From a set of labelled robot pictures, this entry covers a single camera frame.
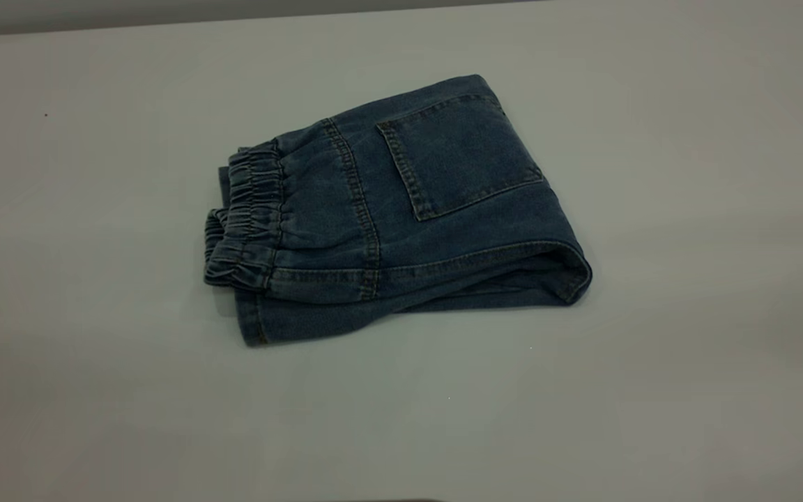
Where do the blue denim pants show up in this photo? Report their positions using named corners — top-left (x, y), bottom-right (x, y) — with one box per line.
top-left (204, 73), bottom-right (594, 347)

